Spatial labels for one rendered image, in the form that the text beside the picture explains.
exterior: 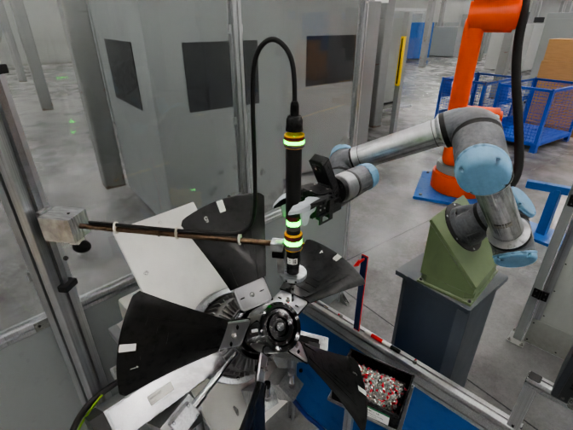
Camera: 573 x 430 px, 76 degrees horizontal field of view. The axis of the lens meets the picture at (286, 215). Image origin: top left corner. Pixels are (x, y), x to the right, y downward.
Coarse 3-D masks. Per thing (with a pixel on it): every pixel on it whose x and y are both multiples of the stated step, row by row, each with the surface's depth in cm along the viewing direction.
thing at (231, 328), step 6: (228, 324) 85; (234, 324) 87; (240, 324) 88; (246, 324) 89; (228, 330) 87; (234, 330) 88; (240, 330) 89; (228, 336) 88; (240, 336) 90; (222, 342) 88; (228, 342) 89; (234, 342) 90; (240, 342) 91; (222, 348) 89
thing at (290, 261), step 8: (296, 104) 74; (296, 112) 75; (288, 120) 75; (296, 120) 75; (288, 128) 76; (296, 128) 75; (288, 256) 90; (296, 256) 90; (288, 264) 91; (296, 264) 91; (288, 272) 93; (296, 272) 93
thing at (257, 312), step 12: (240, 312) 96; (252, 312) 92; (264, 312) 88; (276, 312) 90; (288, 312) 92; (252, 324) 89; (264, 324) 88; (276, 324) 89; (288, 324) 91; (300, 324) 92; (252, 336) 88; (264, 336) 86; (276, 336) 88; (288, 336) 89; (240, 348) 93; (252, 348) 94; (264, 348) 87; (276, 348) 86; (288, 348) 88
